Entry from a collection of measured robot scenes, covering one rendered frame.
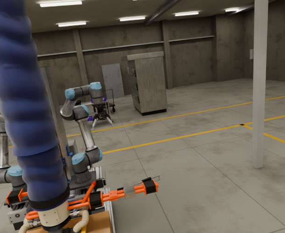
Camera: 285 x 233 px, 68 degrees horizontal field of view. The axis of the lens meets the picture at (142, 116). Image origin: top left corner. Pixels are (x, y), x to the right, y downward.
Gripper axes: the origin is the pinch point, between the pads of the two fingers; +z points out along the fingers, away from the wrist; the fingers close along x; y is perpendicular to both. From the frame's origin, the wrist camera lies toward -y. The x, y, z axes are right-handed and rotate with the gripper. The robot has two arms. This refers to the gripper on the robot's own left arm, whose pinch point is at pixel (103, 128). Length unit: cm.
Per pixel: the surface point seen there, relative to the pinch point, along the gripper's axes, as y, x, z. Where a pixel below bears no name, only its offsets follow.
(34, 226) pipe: 38, -49, 41
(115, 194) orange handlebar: 38, 0, 32
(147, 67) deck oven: -563, 179, -16
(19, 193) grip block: 13, -63, 31
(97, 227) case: 32, -15, 58
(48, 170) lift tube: 45, -32, 4
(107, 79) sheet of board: -1063, 64, 43
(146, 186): 39, 21, 31
